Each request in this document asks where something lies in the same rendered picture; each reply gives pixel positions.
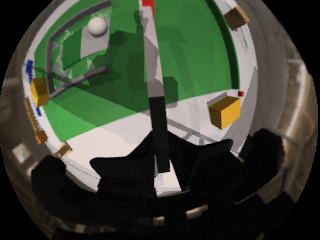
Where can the tan cube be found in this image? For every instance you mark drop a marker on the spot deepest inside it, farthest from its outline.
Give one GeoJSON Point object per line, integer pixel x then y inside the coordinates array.
{"type": "Point", "coordinates": [236, 18]}

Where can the white ball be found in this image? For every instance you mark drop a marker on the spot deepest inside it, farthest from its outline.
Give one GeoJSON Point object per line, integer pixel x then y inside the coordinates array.
{"type": "Point", "coordinates": [97, 26]}

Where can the red putter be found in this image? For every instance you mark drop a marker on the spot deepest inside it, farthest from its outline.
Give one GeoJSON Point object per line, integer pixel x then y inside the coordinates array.
{"type": "Point", "coordinates": [156, 94]}

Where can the green putting mat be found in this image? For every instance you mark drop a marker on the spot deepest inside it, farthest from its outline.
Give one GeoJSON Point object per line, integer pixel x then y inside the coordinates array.
{"type": "Point", "coordinates": [193, 62]}

